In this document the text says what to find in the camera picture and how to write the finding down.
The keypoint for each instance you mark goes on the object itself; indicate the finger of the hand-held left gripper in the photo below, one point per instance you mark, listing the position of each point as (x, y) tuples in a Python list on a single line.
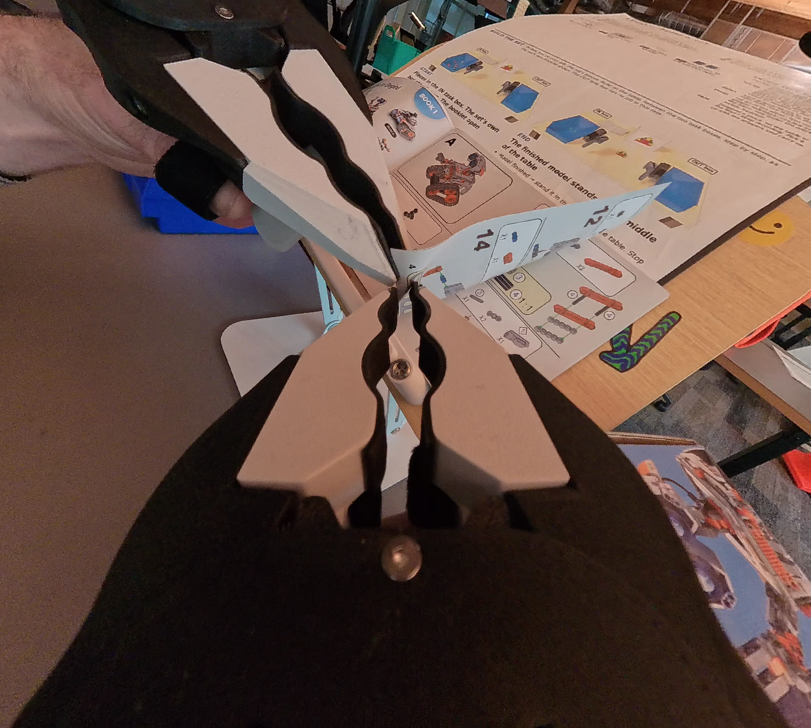
[(304, 196), (342, 107)]

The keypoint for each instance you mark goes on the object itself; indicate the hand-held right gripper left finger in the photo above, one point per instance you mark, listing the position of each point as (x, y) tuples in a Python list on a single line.
[(310, 417)]

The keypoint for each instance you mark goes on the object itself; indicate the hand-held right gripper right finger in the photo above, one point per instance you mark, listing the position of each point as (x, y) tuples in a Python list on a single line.
[(494, 417)]

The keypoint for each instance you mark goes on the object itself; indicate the white desk stand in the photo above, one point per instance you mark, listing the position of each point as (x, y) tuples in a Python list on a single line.
[(266, 348)]

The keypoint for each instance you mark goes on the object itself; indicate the white instruction booklet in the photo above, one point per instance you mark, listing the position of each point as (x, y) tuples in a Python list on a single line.
[(507, 297)]

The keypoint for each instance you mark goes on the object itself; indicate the blue plastic bin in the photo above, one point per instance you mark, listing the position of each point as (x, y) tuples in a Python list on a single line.
[(165, 215)]

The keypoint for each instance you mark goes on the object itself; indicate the blue cardboard kit box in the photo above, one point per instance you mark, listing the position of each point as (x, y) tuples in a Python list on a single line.
[(728, 550)]

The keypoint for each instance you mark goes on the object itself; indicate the large task instruction sheet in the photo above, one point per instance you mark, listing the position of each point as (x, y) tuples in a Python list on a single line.
[(633, 75)]

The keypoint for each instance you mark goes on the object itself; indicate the person's left hand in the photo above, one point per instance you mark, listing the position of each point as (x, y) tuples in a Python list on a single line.
[(63, 107)]

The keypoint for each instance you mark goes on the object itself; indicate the green bin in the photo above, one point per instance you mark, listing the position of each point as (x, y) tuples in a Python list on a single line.
[(396, 50)]

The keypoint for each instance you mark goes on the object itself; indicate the white background table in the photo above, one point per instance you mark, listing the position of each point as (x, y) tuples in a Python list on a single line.
[(773, 379)]

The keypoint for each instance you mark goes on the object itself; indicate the orange chair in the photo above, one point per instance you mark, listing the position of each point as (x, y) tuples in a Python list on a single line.
[(766, 329)]

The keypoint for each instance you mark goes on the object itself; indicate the yellow smiley sticker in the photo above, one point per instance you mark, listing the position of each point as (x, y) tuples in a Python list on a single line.
[(766, 231)]

